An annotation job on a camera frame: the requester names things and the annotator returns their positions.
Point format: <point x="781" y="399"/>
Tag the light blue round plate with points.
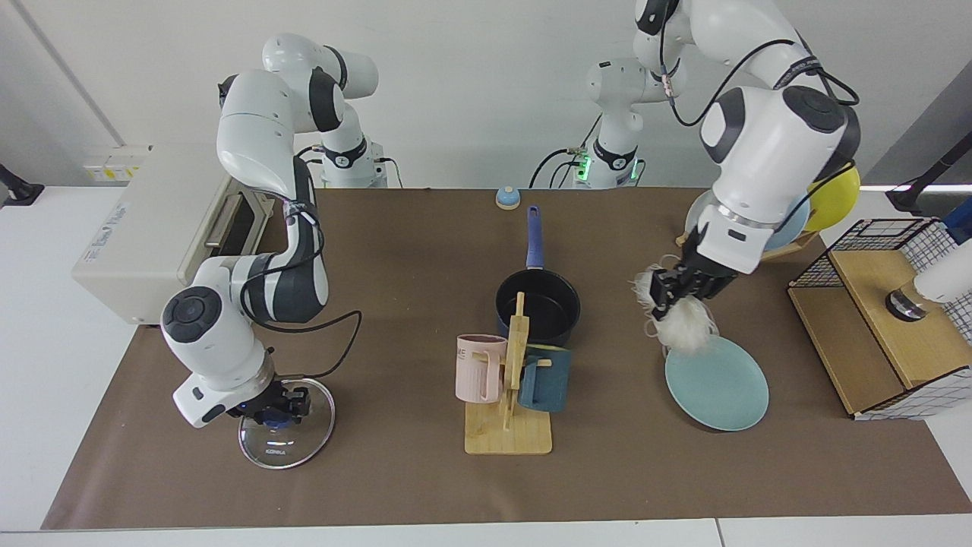
<point x="790" y="228"/>

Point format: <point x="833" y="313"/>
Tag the small blue round thing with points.
<point x="508" y="199"/>

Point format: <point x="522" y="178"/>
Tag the blue object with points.
<point x="960" y="220"/>

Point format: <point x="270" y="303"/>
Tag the dark blue cup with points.
<point x="547" y="384"/>

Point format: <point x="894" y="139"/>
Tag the glass lid with blue knob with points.
<point x="296" y="448"/>

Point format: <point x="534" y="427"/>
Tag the wooden plate rack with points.
<point x="790" y="247"/>

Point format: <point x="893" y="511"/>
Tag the pale toaster oven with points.
<point x="129" y="251"/>

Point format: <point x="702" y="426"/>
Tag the white cylinder with black end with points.
<point x="945" y="277"/>

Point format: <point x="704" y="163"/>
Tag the wooden cup stand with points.
<point x="509" y="437"/>

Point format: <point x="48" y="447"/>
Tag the black slanted stand leg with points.
<point x="923" y="186"/>

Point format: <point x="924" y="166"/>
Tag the black stand foot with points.
<point x="19" y="188"/>

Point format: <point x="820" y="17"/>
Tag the pink ribbed cup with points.
<point x="478" y="372"/>

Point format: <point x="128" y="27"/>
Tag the teal round plate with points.
<point x="717" y="387"/>

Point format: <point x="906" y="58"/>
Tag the white vermicelli bundle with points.
<point x="687" y="330"/>

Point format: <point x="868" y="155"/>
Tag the yellow round plate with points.
<point x="835" y="201"/>

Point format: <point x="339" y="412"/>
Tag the brown table cloth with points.
<point x="380" y="304"/>

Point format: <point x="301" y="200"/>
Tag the wall socket strip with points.
<point x="114" y="169"/>

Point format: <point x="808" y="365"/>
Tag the white round plate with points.
<point x="697" y="213"/>

